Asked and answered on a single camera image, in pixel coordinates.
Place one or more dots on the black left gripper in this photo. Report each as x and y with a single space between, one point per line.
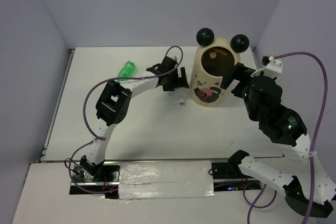
181 82

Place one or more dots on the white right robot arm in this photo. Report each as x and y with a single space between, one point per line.
286 129

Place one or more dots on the cream bin with black ears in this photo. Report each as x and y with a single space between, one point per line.
207 73

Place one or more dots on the green plastic bottle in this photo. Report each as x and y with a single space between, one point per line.
127 70

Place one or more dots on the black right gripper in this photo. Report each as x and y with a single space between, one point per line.
239 72

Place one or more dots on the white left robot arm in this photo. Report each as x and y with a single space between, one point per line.
113 103

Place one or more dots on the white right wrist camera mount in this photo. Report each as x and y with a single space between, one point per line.
272 67

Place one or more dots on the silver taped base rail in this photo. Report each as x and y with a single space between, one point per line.
158 180

